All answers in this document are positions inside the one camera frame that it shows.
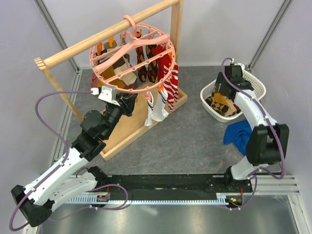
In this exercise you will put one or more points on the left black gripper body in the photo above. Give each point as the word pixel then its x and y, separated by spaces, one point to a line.
pixel 114 112

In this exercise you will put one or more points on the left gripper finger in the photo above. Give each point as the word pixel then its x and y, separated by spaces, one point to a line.
pixel 122 98
pixel 129 108

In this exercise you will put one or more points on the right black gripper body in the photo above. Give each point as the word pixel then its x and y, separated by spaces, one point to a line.
pixel 220 79

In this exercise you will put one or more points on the wooden hanger rack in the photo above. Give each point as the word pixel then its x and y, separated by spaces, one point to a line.
pixel 165 16

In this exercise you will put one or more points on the mustard yellow sock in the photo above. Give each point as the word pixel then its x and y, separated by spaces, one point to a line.
pixel 110 73

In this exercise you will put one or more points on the pink round clip hanger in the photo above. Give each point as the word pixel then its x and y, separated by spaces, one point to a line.
pixel 132 46

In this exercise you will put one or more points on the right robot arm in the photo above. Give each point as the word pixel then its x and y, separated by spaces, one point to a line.
pixel 267 145

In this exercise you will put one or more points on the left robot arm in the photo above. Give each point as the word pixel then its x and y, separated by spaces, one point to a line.
pixel 38 199

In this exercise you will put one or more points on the socks pile in basket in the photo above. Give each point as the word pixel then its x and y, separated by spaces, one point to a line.
pixel 222 105

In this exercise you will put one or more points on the white plastic basket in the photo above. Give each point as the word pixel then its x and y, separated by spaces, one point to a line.
pixel 259 89

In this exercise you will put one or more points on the beige brown sock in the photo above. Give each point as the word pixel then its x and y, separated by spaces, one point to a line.
pixel 120 66

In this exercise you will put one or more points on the white striped-cuff sock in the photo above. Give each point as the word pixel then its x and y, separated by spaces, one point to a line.
pixel 156 112

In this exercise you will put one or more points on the blue cloth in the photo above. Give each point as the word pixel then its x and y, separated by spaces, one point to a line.
pixel 238 134

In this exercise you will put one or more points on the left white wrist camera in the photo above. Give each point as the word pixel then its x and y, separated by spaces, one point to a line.
pixel 106 93

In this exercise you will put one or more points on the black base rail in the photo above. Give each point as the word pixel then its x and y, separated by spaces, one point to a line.
pixel 172 187

